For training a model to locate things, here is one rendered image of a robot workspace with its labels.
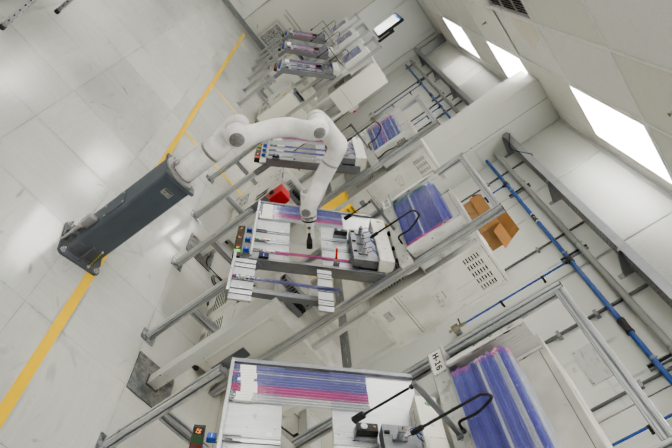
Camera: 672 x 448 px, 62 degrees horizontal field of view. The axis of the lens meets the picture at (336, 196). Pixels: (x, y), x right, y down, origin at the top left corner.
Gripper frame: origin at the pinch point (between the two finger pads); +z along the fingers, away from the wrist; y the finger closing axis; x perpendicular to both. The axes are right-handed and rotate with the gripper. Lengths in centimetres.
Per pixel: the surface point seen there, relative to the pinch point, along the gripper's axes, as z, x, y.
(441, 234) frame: -16, -67, -22
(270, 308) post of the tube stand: 5, 19, -52
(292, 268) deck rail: 2.1, 9.0, -21.0
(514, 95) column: -5, -216, 296
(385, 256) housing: 0.5, -39.9, -14.2
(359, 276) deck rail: 8.2, -25.7, -20.9
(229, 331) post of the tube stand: 17, 39, -52
